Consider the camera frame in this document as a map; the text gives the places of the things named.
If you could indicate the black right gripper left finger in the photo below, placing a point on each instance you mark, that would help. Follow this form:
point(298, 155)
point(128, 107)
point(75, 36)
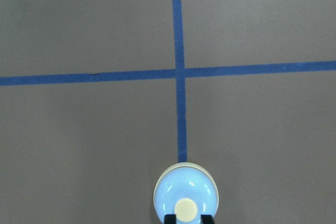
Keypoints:
point(170, 219)

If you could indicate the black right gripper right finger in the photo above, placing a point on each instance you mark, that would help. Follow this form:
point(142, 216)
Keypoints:
point(207, 219)

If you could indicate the blue desk bell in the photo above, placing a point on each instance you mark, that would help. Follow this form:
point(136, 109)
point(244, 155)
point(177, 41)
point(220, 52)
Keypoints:
point(186, 190)

